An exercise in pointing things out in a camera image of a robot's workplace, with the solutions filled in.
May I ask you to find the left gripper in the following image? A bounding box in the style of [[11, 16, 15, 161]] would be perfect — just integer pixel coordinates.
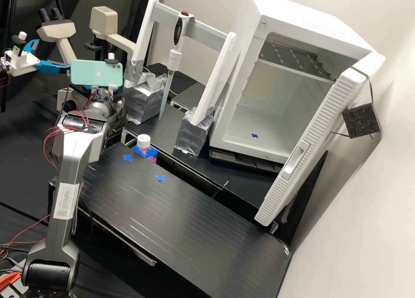
[[4, 39, 70, 77]]

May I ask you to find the left phone holder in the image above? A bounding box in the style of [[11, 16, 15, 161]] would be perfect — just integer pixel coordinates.
[[12, 32, 29, 58]]

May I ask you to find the cream microscope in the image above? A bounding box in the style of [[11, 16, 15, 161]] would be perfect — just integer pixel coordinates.
[[36, 6, 138, 114]]

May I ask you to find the small bottle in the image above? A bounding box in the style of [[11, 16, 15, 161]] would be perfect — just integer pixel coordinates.
[[136, 134, 153, 157]]

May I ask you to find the pipette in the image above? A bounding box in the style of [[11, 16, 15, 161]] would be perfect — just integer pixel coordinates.
[[158, 11, 195, 120]]

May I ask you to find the white pipette stand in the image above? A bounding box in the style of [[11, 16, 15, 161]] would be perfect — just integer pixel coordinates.
[[123, 0, 241, 158]]

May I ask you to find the black tray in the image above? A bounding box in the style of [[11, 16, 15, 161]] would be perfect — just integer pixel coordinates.
[[209, 148, 283, 175]]

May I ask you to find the white incubator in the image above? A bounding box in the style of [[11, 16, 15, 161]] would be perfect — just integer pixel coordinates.
[[209, 0, 374, 165]]

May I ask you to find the incubator door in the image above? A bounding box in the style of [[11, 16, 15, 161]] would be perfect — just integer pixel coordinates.
[[254, 51, 387, 228]]

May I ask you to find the right wrist camera phone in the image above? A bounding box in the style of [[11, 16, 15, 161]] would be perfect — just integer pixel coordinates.
[[66, 52, 125, 92]]

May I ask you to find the black cable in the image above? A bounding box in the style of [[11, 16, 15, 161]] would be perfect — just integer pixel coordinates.
[[60, 68, 71, 114]]

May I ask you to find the red wire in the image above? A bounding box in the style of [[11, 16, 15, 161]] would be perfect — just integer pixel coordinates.
[[0, 213, 52, 260]]

